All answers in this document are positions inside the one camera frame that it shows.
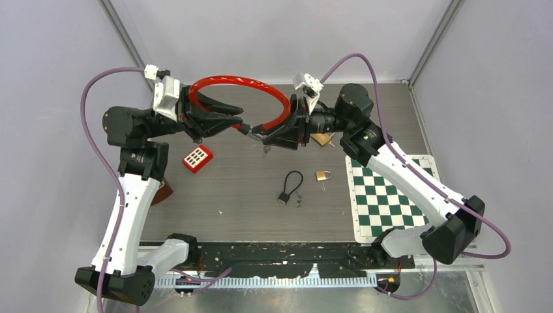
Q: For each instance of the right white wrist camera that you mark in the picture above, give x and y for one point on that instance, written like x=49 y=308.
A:
x=310 y=86

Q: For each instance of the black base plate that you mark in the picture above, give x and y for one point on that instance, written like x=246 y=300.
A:
x=289 y=260

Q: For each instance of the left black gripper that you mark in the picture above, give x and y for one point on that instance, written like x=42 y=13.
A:
x=195 y=122

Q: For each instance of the small key bunch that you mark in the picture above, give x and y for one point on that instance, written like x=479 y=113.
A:
x=299 y=200

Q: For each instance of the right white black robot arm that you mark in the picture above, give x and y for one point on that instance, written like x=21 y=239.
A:
x=452 y=222

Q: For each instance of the green white checkered mat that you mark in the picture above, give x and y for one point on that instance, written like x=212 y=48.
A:
x=378 y=205

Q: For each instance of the large brass padlock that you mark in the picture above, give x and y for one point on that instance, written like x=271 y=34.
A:
x=322 y=139

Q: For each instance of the red combination lock box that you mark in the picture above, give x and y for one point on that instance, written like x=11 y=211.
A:
x=197 y=158

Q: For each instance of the red cable lock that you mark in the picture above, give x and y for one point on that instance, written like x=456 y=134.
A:
x=245 y=82

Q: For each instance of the brown wooden metronome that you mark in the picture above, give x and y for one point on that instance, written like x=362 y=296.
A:
x=164 y=191

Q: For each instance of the small brass padlock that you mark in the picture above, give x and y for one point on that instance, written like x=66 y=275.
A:
x=323 y=175

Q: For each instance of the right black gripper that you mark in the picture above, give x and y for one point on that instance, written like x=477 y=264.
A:
x=297 y=130

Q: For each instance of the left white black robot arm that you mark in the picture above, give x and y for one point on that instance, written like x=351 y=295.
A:
x=117 y=272

